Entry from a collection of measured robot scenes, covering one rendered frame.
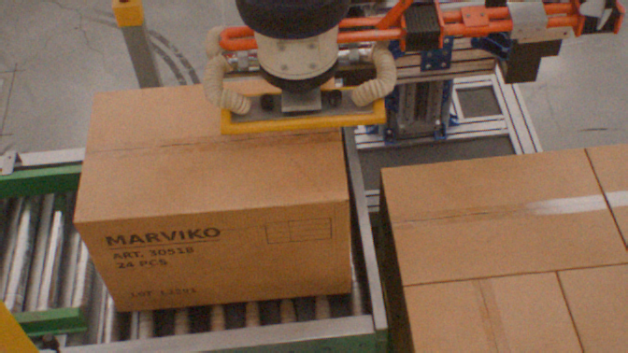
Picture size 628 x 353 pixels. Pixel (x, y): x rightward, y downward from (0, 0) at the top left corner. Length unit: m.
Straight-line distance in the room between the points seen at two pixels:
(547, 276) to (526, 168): 0.36
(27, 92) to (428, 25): 2.29
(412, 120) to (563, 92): 0.91
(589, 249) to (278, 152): 0.88
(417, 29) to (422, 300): 0.75
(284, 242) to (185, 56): 1.83
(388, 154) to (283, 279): 0.94
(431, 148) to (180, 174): 1.22
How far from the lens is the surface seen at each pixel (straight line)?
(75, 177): 2.26
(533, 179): 2.26
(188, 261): 1.83
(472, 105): 2.89
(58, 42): 3.72
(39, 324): 2.03
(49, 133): 3.31
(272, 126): 1.55
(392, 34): 1.56
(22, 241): 2.27
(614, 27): 1.67
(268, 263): 1.84
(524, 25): 1.61
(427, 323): 1.96
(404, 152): 2.71
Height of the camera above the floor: 2.26
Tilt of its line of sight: 51 degrees down
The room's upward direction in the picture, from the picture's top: 5 degrees counter-clockwise
